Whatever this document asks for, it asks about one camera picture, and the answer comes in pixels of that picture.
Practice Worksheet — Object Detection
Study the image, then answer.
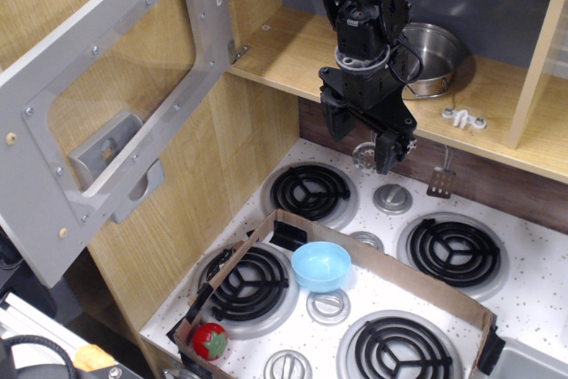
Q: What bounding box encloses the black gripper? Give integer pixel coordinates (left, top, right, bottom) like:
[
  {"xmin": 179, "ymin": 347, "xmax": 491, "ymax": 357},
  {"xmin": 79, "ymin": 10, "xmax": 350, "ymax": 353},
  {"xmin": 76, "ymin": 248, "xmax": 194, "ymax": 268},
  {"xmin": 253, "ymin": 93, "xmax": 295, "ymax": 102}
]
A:
[{"xmin": 319, "ymin": 44, "xmax": 418, "ymax": 175}]

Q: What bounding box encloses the grey microwave door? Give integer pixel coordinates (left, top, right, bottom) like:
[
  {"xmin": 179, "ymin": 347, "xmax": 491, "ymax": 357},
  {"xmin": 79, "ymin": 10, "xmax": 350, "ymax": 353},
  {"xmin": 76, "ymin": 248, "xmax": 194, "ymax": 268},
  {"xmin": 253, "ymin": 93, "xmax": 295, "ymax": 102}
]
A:
[{"xmin": 1, "ymin": 0, "xmax": 233, "ymax": 287}]

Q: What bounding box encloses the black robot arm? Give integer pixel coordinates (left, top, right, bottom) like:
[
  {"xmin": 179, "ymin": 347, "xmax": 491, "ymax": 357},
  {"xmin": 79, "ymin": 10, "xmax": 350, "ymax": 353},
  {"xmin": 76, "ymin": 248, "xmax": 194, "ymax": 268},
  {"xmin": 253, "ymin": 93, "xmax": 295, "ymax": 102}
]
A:
[{"xmin": 319, "ymin": 0, "xmax": 423, "ymax": 175}]

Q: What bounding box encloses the round metal strainer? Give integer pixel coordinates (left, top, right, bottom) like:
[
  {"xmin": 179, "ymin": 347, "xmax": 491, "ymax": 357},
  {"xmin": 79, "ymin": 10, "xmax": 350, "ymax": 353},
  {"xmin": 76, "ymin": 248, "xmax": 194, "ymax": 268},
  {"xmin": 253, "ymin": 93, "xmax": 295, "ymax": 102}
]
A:
[{"xmin": 351, "ymin": 130, "xmax": 376, "ymax": 174}]

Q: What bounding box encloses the grey back stove knob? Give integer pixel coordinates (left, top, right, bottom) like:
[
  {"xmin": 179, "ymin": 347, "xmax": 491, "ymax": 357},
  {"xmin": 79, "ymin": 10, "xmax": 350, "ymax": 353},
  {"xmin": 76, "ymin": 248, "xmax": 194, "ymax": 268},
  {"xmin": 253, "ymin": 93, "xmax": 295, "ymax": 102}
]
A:
[{"xmin": 373, "ymin": 184, "xmax": 413, "ymax": 215}]

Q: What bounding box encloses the grey stove knob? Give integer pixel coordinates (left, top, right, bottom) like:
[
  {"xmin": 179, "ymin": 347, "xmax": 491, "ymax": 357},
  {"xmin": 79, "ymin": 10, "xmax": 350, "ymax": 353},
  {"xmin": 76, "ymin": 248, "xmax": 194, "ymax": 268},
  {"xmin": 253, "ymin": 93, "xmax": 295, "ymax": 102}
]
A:
[
  {"xmin": 264, "ymin": 350, "xmax": 312, "ymax": 379},
  {"xmin": 373, "ymin": 184, "xmax": 413, "ymax": 215},
  {"xmin": 306, "ymin": 289, "xmax": 351, "ymax": 326},
  {"xmin": 350, "ymin": 231, "xmax": 384, "ymax": 252}
]

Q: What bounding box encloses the back left burner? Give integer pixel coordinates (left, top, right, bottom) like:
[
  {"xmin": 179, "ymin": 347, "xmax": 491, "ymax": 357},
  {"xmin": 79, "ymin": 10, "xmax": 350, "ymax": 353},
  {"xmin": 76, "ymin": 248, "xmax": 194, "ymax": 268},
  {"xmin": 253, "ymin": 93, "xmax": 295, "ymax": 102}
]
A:
[{"xmin": 259, "ymin": 162, "xmax": 359, "ymax": 230}]

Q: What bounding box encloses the burner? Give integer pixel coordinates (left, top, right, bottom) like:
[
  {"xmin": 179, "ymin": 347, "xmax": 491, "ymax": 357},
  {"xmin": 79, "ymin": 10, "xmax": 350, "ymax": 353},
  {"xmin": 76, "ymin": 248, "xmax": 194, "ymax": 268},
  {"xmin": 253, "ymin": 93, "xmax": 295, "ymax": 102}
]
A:
[
  {"xmin": 259, "ymin": 162, "xmax": 359, "ymax": 230},
  {"xmin": 396, "ymin": 212, "xmax": 509, "ymax": 302},
  {"xmin": 335, "ymin": 310, "xmax": 464, "ymax": 379},
  {"xmin": 201, "ymin": 242, "xmax": 299, "ymax": 340}
]

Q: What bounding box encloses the small metal spatula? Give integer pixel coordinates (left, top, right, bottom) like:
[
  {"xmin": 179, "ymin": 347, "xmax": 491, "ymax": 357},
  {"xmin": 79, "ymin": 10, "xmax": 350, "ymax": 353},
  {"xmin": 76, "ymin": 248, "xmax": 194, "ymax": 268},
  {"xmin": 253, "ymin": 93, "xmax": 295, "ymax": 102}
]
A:
[{"xmin": 426, "ymin": 146, "xmax": 456, "ymax": 199}]

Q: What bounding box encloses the grey middle stove knob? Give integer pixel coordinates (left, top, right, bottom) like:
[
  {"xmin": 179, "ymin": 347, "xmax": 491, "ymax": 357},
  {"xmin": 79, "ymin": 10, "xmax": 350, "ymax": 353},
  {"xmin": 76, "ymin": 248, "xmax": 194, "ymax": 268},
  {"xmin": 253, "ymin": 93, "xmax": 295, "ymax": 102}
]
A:
[{"xmin": 350, "ymin": 231, "xmax": 384, "ymax": 252}]

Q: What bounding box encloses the brown cardboard barrier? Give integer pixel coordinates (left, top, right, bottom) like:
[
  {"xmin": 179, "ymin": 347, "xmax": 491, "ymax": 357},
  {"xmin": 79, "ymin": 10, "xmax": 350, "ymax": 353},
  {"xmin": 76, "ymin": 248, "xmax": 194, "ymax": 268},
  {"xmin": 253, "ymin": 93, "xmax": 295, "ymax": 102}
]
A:
[{"xmin": 168, "ymin": 209, "xmax": 505, "ymax": 378}]

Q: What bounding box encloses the white plastic clip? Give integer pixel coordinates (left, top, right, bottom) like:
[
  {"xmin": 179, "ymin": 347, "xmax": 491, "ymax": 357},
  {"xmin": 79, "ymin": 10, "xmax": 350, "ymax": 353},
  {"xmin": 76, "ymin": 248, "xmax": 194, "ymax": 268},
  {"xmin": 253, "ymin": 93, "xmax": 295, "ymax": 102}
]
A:
[{"xmin": 441, "ymin": 107, "xmax": 487, "ymax": 130}]

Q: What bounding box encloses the stainless steel pot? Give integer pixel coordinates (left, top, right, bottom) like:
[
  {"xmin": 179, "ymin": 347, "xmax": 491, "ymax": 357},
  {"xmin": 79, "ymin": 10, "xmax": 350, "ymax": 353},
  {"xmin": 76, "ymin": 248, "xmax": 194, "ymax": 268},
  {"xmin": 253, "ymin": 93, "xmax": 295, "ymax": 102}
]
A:
[{"xmin": 403, "ymin": 22, "xmax": 469, "ymax": 99}]

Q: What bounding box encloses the light blue bowl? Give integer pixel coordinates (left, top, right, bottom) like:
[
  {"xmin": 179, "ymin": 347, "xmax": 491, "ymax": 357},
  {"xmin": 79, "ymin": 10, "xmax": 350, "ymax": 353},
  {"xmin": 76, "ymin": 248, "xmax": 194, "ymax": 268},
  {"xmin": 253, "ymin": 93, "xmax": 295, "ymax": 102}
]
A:
[{"xmin": 291, "ymin": 241, "xmax": 351, "ymax": 293}]

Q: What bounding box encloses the back right burner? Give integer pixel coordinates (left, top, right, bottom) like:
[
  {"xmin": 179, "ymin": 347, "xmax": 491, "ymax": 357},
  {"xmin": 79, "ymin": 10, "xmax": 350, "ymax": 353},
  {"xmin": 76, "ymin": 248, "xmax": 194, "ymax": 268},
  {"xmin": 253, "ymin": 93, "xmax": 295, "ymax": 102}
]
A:
[{"xmin": 396, "ymin": 212, "xmax": 509, "ymax": 302}]

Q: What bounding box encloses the grey lower stove knob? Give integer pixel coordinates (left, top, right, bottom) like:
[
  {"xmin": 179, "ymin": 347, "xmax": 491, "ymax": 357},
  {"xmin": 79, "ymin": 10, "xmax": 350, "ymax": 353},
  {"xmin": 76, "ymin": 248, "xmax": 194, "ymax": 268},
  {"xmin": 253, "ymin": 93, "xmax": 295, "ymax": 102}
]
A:
[{"xmin": 306, "ymin": 289, "xmax": 351, "ymax": 326}]

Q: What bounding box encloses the front left burner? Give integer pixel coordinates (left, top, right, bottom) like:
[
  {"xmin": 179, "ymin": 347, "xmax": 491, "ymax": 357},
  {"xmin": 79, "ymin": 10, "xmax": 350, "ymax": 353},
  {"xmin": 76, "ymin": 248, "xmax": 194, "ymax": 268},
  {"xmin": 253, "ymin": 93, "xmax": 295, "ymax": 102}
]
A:
[{"xmin": 201, "ymin": 242, "xmax": 299, "ymax": 340}]

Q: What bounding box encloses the front right burner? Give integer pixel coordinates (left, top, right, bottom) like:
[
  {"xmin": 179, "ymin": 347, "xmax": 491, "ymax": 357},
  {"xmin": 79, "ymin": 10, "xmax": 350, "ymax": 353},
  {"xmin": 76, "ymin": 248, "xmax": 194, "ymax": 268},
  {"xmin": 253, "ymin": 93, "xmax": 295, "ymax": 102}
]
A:
[{"xmin": 335, "ymin": 310, "xmax": 464, "ymax": 379}]

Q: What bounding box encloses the grey front stove knob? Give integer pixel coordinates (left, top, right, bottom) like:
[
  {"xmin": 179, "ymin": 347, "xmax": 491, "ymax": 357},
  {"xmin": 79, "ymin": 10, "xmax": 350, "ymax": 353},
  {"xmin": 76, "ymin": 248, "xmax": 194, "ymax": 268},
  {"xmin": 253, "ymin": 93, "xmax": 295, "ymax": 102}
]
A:
[{"xmin": 264, "ymin": 350, "xmax": 312, "ymax": 379}]

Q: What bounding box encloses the red toy strawberry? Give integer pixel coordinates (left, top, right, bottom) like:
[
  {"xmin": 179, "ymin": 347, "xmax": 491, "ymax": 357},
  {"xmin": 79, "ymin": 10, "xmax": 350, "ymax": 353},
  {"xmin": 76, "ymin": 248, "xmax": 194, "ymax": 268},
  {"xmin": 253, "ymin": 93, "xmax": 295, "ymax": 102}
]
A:
[{"xmin": 192, "ymin": 322, "xmax": 228, "ymax": 360}]

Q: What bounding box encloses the grey sink basin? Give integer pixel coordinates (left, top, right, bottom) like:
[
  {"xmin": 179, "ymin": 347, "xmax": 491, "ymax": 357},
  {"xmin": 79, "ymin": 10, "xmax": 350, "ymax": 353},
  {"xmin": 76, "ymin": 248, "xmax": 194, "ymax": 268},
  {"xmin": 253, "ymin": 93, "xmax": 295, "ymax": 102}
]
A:
[{"xmin": 488, "ymin": 339, "xmax": 568, "ymax": 379}]

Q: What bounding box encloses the grey wall holder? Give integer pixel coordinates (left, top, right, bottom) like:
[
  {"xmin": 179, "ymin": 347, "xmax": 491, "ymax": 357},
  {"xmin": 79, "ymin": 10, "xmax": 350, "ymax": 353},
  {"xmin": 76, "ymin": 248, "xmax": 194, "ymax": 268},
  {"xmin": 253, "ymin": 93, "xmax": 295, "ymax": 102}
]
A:
[{"xmin": 67, "ymin": 110, "xmax": 165, "ymax": 224}]

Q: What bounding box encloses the black cable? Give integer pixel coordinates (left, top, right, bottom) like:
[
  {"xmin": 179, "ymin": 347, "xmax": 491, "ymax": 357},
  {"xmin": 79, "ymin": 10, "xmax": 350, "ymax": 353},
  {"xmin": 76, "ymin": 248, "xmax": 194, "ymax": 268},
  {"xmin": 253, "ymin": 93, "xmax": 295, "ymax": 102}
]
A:
[{"xmin": 0, "ymin": 334, "xmax": 77, "ymax": 379}]

